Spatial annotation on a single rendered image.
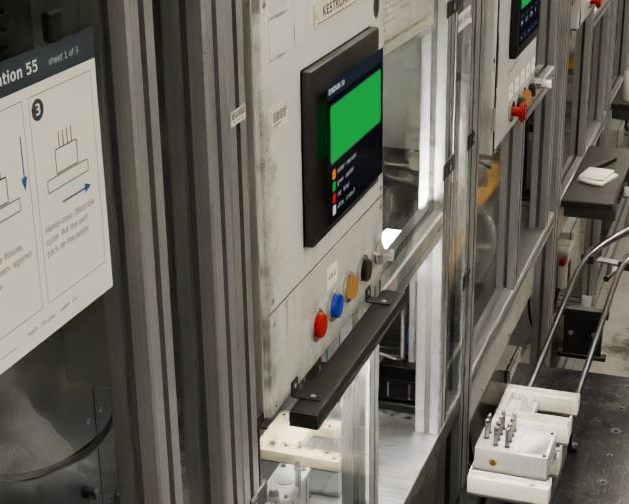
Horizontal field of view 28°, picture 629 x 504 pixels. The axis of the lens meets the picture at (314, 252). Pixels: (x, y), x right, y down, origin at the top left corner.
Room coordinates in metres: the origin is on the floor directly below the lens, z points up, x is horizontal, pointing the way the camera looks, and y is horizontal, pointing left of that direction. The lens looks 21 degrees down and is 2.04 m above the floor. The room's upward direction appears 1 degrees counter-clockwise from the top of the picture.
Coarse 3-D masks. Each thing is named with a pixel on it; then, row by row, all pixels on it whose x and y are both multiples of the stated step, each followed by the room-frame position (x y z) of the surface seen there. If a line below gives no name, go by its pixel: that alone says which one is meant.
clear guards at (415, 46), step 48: (384, 0) 1.63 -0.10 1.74; (432, 0) 1.87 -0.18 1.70; (384, 48) 1.63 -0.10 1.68; (432, 48) 1.87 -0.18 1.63; (384, 96) 1.63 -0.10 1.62; (432, 96) 1.88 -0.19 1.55; (384, 144) 1.64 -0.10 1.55; (432, 144) 1.88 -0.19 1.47; (384, 192) 1.64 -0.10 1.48; (432, 192) 1.89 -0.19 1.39; (384, 240) 1.64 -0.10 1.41; (432, 240) 1.90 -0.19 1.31; (384, 288) 1.64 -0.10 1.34; (336, 336) 1.44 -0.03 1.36; (288, 432) 1.27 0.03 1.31; (336, 432) 1.44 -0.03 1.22; (288, 480) 1.27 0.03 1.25; (336, 480) 1.43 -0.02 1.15
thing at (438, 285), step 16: (448, 32) 1.97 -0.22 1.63; (448, 48) 1.97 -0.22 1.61; (448, 64) 1.97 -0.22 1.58; (448, 80) 1.97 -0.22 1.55; (448, 96) 1.98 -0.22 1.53; (448, 112) 1.98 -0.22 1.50; (448, 176) 1.99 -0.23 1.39; (448, 192) 1.99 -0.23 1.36; (448, 208) 2.00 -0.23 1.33; (448, 224) 2.00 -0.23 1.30; (448, 240) 2.00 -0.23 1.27; (448, 256) 2.00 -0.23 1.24; (432, 288) 1.97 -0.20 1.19; (432, 304) 1.97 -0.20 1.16; (432, 320) 1.97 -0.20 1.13; (416, 336) 1.98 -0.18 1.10; (432, 336) 1.97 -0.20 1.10; (416, 352) 1.98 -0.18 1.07; (432, 352) 1.97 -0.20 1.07; (416, 368) 1.98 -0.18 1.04; (432, 368) 1.97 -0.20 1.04; (416, 384) 1.98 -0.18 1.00; (432, 384) 1.97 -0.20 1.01; (416, 400) 1.98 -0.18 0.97; (432, 400) 1.97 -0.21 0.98; (416, 416) 1.98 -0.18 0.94; (432, 416) 1.97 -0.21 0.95; (432, 432) 1.97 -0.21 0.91
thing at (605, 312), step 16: (608, 304) 2.73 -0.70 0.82; (576, 320) 2.73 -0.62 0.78; (592, 320) 2.72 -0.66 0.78; (576, 336) 2.73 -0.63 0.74; (592, 336) 2.71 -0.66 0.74; (544, 352) 2.48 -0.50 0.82; (560, 352) 2.74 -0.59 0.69; (576, 352) 2.73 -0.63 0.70; (592, 352) 2.47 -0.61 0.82; (528, 384) 2.33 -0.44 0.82; (560, 416) 2.29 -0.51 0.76; (576, 448) 2.28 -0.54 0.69
